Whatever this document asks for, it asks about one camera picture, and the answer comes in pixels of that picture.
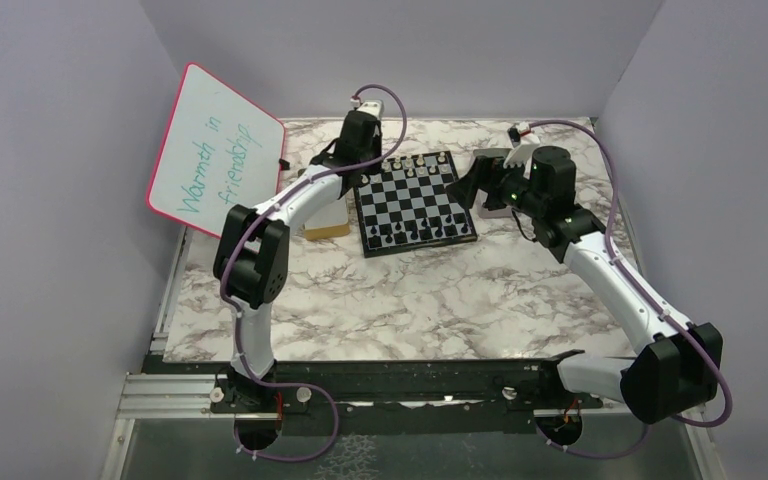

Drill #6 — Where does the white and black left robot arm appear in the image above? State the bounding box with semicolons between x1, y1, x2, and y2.
213;100;383;411

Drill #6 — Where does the aluminium extrusion rail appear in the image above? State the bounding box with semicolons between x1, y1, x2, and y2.
116;374;227;420

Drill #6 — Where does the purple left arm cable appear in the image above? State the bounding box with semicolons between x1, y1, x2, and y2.
218;84;408;464

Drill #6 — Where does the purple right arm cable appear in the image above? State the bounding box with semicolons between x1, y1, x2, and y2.
509;119;735;460

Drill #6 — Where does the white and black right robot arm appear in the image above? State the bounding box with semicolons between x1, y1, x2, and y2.
446;146;723;424

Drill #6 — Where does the pink framed whiteboard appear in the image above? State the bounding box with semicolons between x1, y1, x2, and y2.
146;63;286;237

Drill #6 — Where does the silver metal tin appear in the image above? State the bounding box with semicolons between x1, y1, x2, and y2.
470;148;511;219

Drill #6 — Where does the black and white chessboard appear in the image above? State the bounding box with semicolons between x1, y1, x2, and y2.
354;150;477;258

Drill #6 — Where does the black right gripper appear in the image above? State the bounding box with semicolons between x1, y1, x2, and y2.
446;153;546;218

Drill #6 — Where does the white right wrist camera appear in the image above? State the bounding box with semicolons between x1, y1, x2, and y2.
503;122;541;169

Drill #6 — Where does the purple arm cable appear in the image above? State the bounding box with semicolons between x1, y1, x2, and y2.
218;84;408;464
509;119;735;460

